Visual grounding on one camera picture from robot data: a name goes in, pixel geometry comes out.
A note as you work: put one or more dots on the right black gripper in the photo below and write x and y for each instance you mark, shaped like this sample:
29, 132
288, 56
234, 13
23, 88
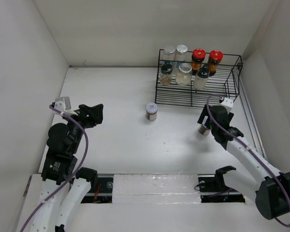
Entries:
203, 115

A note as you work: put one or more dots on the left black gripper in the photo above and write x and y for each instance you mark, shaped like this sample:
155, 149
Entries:
92, 115

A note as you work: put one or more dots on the black cap white bottle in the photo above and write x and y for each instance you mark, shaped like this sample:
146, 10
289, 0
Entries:
201, 77

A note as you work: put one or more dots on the glass jar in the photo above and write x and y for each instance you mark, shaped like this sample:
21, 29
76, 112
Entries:
184, 74

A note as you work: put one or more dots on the white lid dark jar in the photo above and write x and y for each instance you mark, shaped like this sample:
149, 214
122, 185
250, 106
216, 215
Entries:
151, 111

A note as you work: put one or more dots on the black cap beige bottle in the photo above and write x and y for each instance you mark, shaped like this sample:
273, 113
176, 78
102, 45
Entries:
166, 73

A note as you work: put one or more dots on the red lid sauce jar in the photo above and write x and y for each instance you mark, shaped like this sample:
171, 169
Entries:
197, 58
215, 57

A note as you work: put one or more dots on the silver lid spice shaker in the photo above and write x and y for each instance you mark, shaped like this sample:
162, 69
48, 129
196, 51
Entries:
169, 54

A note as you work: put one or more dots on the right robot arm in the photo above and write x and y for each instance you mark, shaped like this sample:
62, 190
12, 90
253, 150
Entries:
270, 187

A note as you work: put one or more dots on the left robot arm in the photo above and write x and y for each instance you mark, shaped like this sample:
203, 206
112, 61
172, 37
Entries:
65, 182

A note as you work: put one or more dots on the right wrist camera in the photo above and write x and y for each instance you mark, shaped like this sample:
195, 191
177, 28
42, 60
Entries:
227, 103

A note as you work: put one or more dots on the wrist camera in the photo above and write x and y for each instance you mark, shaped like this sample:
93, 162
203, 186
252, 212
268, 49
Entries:
62, 106
227, 103

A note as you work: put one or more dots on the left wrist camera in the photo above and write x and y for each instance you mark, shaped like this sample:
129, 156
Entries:
62, 106

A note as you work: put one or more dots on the black wire rack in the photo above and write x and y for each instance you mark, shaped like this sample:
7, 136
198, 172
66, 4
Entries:
225, 82

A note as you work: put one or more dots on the metal mounting rail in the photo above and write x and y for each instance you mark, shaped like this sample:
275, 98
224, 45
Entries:
102, 192

